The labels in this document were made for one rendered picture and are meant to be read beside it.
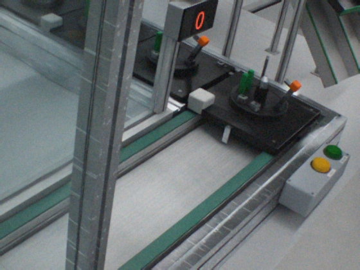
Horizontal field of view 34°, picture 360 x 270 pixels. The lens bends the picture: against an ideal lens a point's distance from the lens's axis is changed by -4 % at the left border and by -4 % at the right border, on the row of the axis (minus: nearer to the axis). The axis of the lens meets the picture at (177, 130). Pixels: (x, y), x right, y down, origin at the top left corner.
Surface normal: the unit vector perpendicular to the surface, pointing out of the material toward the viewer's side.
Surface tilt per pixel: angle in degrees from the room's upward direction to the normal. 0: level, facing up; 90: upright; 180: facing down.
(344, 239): 0
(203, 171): 0
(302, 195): 90
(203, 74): 0
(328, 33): 45
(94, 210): 90
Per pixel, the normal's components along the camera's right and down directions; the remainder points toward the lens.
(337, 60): 0.60, -0.22
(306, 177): 0.18, -0.81
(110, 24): -0.58, 0.36
